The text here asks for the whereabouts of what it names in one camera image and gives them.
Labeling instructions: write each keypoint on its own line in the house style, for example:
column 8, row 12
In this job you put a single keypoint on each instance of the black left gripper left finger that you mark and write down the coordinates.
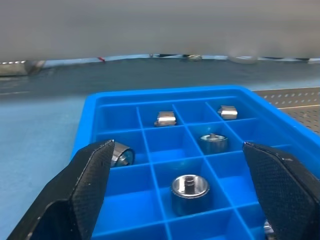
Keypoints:
column 70, row 190

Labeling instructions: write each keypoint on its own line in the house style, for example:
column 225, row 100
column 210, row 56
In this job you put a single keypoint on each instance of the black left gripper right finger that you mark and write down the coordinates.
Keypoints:
column 287, row 195

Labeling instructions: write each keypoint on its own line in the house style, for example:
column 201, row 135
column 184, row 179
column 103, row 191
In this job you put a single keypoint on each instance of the blue compartment tray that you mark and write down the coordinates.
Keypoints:
column 170, row 147

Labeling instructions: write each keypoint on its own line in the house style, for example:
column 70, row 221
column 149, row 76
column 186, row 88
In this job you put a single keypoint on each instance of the perforated metal tray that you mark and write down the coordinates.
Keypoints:
column 295, row 105

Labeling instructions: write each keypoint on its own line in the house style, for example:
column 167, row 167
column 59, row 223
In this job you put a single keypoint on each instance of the grey metal bar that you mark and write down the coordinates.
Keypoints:
column 15, row 68

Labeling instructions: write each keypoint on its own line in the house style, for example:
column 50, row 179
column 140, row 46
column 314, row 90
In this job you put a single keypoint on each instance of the small metal fitting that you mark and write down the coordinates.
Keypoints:
column 193, row 58

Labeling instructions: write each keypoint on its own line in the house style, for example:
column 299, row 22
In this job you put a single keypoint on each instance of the white backdrop sheet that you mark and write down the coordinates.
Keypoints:
column 150, row 25

